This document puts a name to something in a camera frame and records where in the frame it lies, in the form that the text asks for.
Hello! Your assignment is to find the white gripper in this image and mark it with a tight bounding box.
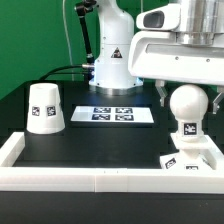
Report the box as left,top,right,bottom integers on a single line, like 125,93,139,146
128,31,224,114

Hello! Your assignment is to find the white lamp bulb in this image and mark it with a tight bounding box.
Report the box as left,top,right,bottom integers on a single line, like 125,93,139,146
170,84,208,142

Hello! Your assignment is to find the white lamp base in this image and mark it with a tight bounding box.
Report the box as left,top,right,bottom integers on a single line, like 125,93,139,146
160,133,212,171

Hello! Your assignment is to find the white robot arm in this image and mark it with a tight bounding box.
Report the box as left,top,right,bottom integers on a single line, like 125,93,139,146
90,0,224,110

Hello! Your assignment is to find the white lamp shade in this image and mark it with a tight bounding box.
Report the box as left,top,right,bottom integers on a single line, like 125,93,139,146
27,83,65,134

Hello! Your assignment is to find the white marker tag plate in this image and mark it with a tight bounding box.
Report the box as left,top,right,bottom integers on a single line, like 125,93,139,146
71,106,154,124

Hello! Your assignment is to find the white U-shaped fence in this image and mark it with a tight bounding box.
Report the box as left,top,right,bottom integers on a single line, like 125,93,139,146
0,132,224,194

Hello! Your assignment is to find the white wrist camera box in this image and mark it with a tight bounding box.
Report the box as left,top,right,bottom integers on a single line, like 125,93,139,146
136,3,181,31

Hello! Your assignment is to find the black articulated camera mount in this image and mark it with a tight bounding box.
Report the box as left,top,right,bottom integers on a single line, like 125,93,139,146
75,0,97,64

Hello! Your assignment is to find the black cable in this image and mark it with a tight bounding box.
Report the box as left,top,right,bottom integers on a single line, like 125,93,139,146
38,64,96,82

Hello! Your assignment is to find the grey hanging cable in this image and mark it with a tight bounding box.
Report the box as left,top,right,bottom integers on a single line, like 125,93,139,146
61,0,75,67

